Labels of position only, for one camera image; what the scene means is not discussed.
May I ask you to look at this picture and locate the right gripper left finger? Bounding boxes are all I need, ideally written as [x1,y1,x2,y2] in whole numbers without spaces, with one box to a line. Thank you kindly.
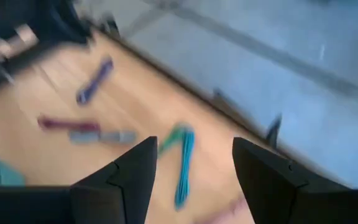
[0,136,158,224]

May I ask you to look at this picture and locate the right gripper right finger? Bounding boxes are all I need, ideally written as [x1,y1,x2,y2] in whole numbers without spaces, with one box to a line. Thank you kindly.
[231,136,358,224]

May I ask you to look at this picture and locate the blue white braided usb cable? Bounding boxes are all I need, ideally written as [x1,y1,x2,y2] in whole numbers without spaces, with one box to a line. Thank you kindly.
[68,129,138,146]

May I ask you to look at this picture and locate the magenta braided usb cable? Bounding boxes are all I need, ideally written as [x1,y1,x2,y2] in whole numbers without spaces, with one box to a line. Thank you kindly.
[37,114,101,132]

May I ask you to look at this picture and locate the teal braided usb cable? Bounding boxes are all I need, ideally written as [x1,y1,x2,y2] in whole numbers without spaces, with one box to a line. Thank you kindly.
[157,123,196,212]

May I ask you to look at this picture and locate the purple braided usb cable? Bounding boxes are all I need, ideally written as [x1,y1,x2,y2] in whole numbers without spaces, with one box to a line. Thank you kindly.
[75,57,114,106]

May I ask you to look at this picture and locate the black corner clamp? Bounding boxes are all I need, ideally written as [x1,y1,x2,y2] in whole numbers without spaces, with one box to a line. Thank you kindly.
[99,17,121,40]

